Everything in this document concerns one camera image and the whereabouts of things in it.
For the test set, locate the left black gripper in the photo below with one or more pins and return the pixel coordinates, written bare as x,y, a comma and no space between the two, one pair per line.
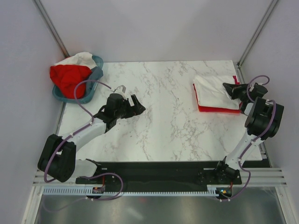
134,110

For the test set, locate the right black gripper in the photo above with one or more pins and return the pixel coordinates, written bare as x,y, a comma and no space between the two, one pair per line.
232,89

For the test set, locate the white robot print t shirt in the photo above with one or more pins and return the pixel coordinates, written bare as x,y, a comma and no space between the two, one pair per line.
211,92

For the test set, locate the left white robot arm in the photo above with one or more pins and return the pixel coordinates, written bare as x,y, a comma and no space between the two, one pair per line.
58,158

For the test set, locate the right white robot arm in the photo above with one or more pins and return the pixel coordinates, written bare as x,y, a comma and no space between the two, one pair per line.
263,121

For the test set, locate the folded magenta t shirt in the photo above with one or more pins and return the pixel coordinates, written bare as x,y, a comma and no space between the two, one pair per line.
236,80

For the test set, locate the grey blue t shirt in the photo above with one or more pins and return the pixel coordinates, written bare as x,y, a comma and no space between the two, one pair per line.
96,74

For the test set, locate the teal laundry basket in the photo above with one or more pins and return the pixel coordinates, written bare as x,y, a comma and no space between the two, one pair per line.
80,90

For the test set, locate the plain white t shirt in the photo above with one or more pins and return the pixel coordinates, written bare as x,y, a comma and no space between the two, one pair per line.
82,59

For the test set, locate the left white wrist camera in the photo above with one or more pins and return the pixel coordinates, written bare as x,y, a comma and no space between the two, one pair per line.
121,90

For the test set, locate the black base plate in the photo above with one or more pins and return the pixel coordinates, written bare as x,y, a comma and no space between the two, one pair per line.
165,176

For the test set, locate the aluminium cross rail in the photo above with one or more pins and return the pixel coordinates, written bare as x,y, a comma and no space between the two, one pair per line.
260,177

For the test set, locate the right aluminium corner post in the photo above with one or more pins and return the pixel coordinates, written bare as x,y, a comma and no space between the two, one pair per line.
266,16

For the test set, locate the aluminium corner post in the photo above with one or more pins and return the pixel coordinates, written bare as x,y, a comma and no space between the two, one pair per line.
51,27
266,16

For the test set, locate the white slotted cable duct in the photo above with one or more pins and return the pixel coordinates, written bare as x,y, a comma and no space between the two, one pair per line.
94,191

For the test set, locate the left aluminium corner post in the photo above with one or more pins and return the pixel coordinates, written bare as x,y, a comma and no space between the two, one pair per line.
51,27

